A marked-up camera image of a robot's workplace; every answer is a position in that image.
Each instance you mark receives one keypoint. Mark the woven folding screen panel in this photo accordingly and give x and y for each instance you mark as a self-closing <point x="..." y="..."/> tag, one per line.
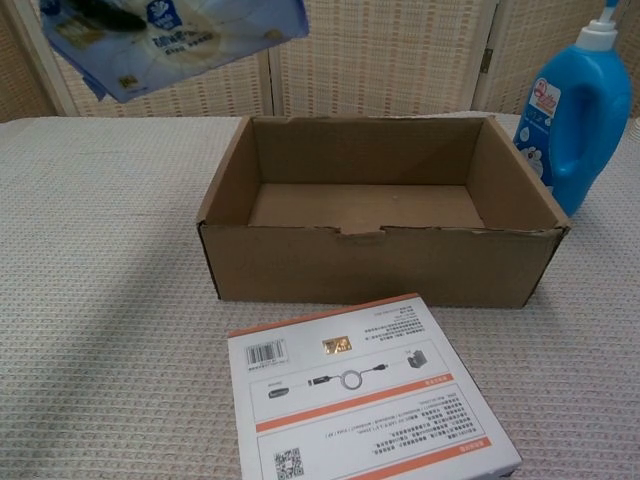
<point x="200" y="95"/>
<point x="20" y="75"/>
<point x="520" y="40"/>
<point x="380" y="55"/>

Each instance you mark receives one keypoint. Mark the beige woven tablecloth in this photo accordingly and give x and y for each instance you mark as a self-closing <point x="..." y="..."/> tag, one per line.
<point x="100" y="250"/>

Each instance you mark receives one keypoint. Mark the blue and white tissue pack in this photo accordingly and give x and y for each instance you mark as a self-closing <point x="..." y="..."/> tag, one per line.
<point x="200" y="45"/>

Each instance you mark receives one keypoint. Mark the open brown cardboard box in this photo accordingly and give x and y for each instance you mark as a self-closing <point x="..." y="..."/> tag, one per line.
<point x="360" y="265"/>

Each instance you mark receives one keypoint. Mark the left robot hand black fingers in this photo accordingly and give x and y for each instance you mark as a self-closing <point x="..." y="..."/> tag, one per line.
<point x="117" y="17"/>

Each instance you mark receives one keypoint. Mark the white and orange product box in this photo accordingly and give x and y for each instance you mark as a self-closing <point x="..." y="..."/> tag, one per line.
<point x="370" y="400"/>

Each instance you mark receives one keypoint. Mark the blue detergent pump bottle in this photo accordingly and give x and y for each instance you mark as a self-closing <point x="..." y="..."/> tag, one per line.
<point x="590" y="115"/>

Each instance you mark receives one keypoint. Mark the metal screen hinge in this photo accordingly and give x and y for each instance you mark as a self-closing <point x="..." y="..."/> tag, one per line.
<point x="487" y="57"/>

